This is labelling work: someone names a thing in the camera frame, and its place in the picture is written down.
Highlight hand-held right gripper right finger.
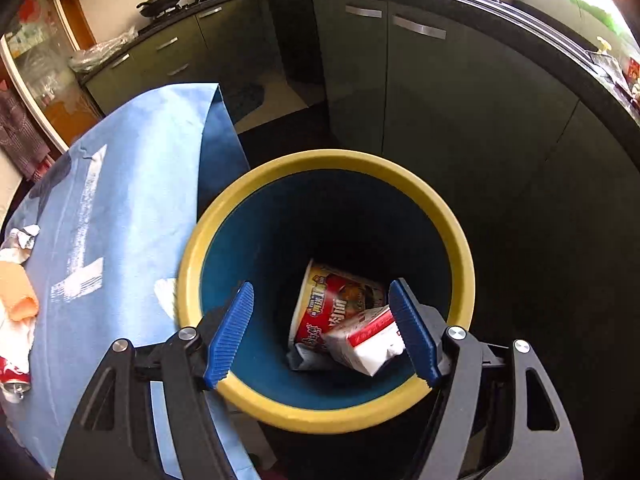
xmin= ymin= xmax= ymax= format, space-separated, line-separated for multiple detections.
xmin=387 ymin=277 xmax=586 ymax=480

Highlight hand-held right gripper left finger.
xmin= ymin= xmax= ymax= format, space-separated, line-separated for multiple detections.
xmin=54 ymin=281 xmax=256 ymax=480

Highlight white and red carton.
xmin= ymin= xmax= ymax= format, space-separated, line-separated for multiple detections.
xmin=322 ymin=305 xmax=408 ymax=377

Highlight blue bin with yellow rim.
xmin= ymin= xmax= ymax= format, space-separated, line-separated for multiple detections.
xmin=176 ymin=149 xmax=476 ymax=435

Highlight orange cup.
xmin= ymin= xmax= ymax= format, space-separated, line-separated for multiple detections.
xmin=0 ymin=260 xmax=39 ymax=322

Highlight white tissue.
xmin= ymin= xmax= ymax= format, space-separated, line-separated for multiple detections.
xmin=0 ymin=305 xmax=36 ymax=376

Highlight red soda can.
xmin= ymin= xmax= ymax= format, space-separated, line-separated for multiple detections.
xmin=0 ymin=355 xmax=33 ymax=403

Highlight red instant noodle cup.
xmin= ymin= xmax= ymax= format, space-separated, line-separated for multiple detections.
xmin=287 ymin=258 xmax=391 ymax=362

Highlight blue tablecloth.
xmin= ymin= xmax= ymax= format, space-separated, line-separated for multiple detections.
xmin=0 ymin=82 xmax=281 ymax=480

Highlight green door cabinet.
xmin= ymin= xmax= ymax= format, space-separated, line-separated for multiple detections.
xmin=310 ymin=0 xmax=640 ymax=411

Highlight crumpled white paper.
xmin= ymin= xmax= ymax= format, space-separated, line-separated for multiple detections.
xmin=0 ymin=224 xmax=41 ymax=265

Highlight dark floor mat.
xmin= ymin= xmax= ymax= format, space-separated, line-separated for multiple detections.
xmin=225 ymin=82 xmax=266 ymax=121

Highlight checked cloth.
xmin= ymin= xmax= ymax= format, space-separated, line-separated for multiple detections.
xmin=0 ymin=82 xmax=53 ymax=183

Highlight green drawer cabinet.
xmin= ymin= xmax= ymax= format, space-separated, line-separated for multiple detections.
xmin=82 ymin=0 xmax=283 ymax=117

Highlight clear plastic bags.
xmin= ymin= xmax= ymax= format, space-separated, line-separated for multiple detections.
xmin=67 ymin=27 xmax=138 ymax=73

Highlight wooden glass door cabinet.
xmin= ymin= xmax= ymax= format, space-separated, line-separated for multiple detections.
xmin=0 ymin=0 xmax=101 ymax=153

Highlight packets on counter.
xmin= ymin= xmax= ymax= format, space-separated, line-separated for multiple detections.
xmin=585 ymin=35 xmax=640 ymax=111

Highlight black wok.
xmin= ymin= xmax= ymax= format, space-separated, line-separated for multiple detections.
xmin=136 ymin=0 xmax=185 ymax=18

